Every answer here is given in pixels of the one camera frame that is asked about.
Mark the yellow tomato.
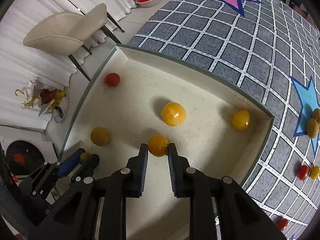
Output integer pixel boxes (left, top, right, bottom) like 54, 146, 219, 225
148, 134, 169, 157
232, 109, 250, 131

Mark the green-yellow tomato in tray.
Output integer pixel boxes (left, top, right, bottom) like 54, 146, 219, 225
90, 127, 110, 146

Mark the large yellow tomato tray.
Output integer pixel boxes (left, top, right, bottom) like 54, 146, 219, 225
161, 102, 186, 127

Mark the white shallow tray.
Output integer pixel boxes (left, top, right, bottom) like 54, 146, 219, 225
58, 44, 276, 240

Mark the red tomato in tray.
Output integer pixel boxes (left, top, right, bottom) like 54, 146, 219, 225
104, 73, 120, 87

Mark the yellow tomato in tray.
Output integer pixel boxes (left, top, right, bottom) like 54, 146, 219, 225
232, 109, 250, 131

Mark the longan on blue star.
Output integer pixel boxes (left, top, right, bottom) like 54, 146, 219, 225
306, 118, 319, 139

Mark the beige dining chair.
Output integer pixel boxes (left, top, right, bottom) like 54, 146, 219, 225
23, 3, 121, 81

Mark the grey checked star tablecloth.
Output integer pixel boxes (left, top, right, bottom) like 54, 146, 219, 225
129, 0, 319, 239

